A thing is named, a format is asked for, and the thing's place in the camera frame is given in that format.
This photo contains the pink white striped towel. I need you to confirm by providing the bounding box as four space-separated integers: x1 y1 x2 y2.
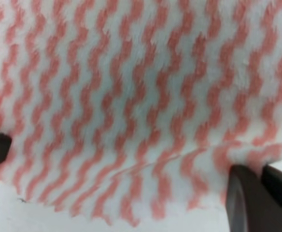
0 0 282 226

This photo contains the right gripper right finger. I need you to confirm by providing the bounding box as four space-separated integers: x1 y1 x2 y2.
226 165 282 232

